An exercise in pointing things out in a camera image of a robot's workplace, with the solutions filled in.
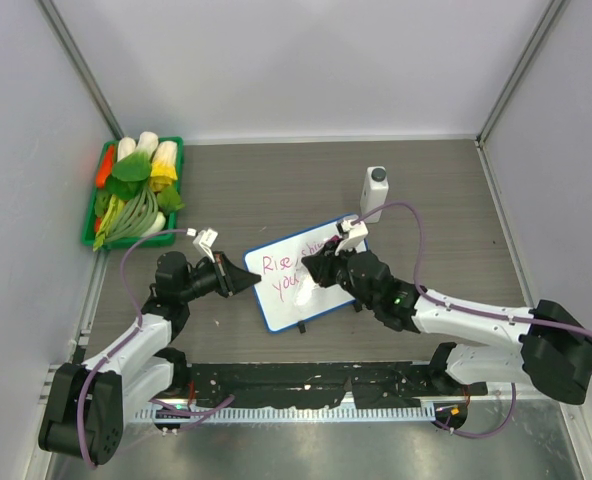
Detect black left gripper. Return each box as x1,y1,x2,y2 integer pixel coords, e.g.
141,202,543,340
178,251,259,303

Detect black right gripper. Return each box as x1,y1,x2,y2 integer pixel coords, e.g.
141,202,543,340
303,238,378,310

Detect blue-framed whiteboard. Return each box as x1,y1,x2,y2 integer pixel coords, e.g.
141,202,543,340
243,218,354,333

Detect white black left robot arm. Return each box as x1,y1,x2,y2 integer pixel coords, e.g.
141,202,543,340
38,251,261,467

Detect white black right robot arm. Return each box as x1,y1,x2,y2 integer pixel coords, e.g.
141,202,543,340
302,243,592,405

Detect white bottle black cap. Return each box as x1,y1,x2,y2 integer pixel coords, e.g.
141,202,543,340
360,166,389,223

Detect green toy bean bundle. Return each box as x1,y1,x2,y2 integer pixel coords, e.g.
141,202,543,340
105,186,159,242

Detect yellow white toy napa cabbage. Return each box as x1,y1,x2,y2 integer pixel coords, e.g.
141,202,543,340
149,141,178,193

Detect yellow green toy stalks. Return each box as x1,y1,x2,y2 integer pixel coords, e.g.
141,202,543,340
92,195,126,251

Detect green plastic vegetable tray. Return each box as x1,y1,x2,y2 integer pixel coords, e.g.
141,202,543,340
81,136,184,250

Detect white green toy cabbage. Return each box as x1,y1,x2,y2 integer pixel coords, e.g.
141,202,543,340
134,131,159,158

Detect orange toy carrot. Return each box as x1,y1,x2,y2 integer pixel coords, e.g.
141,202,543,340
95,144,115,189

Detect white toy bok choy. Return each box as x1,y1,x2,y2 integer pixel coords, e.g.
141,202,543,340
116,137,137,162

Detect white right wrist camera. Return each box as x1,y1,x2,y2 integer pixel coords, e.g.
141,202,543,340
335,215,368,256

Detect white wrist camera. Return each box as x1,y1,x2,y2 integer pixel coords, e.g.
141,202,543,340
335,215,368,256
186,227,218,263

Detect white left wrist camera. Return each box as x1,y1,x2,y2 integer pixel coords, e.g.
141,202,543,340
186,227,218,263

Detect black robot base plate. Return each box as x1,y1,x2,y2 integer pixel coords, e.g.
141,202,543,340
131,360,490,409

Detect white slotted cable duct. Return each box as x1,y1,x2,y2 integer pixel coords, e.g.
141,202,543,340
128,402,436,425

